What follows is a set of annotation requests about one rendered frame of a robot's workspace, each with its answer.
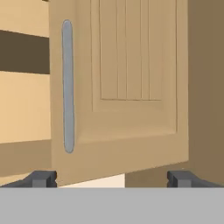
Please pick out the light wood cabinet body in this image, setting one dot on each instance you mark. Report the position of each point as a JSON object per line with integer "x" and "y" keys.
{"x": 23, "y": 105}

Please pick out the light wood cabinet door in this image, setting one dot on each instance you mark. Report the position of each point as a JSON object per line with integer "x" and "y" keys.
{"x": 122, "y": 87}

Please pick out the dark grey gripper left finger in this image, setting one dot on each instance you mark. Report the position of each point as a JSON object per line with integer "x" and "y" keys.
{"x": 43, "y": 178}

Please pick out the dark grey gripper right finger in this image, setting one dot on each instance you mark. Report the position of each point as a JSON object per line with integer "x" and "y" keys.
{"x": 181, "y": 178}

